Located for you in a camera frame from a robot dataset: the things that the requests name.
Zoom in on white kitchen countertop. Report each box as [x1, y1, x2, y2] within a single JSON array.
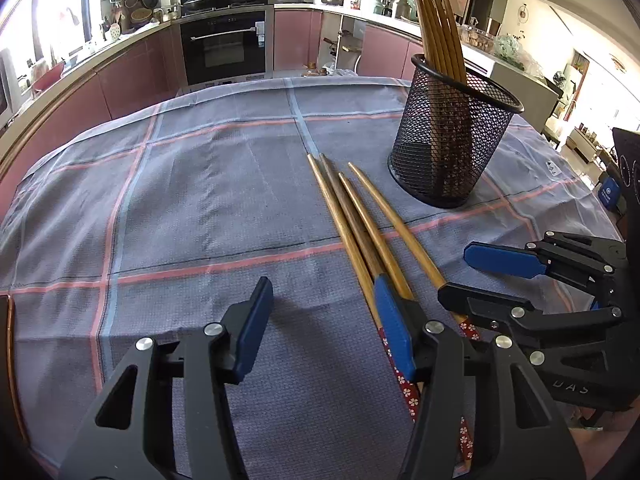
[[0, 15, 181, 161], [272, 2, 561, 111]]

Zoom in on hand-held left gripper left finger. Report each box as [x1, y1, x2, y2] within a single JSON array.
[[57, 276, 275, 480]]

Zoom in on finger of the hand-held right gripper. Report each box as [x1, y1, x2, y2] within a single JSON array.
[[463, 231, 629, 307], [437, 282, 624, 350]]

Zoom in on dark wooden chopstick floral end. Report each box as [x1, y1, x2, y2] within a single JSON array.
[[320, 154, 475, 473]]

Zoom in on white toaster oven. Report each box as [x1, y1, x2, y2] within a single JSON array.
[[0, 47, 23, 128]]

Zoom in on grey plaid tablecloth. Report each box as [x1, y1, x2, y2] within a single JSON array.
[[0, 76, 623, 480]]

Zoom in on black built-in oven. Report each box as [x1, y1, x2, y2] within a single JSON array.
[[179, 7, 269, 86]]

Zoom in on pink base cabinet run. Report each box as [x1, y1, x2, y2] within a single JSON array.
[[0, 25, 188, 221], [272, 7, 426, 81]]

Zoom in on kitchen window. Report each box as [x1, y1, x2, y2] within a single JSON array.
[[0, 0, 103, 91]]

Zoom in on bunch of wooden chopsticks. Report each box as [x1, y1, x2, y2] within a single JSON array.
[[402, 0, 476, 196]]

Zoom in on wooden chopstick floral red end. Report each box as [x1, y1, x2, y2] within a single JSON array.
[[338, 172, 416, 303], [347, 162, 482, 342], [306, 153, 421, 423]]

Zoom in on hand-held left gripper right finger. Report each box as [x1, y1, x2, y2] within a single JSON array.
[[374, 274, 587, 480]]

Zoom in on black mesh utensil holder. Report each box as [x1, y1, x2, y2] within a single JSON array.
[[387, 53, 525, 209]]

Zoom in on clear plastic egg box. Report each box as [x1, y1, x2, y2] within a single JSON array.
[[460, 25, 496, 51]]

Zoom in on bag of green vegetables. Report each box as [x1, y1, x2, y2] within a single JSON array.
[[495, 34, 531, 68]]

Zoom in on pink bowl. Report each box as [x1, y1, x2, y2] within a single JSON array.
[[32, 62, 66, 86]]

